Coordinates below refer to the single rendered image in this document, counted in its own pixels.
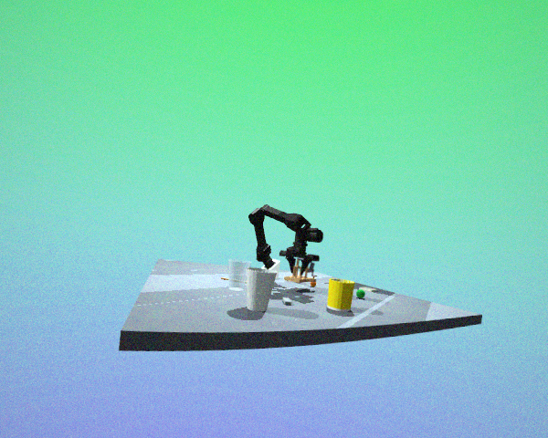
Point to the pale grey tapered cup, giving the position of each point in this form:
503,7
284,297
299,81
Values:
259,284

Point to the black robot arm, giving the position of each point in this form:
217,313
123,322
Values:
292,221

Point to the yellow cup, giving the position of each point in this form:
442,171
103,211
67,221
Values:
340,294

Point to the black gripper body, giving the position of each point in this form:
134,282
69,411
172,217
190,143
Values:
314,258

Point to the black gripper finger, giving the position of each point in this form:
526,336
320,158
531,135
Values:
292,263
304,266

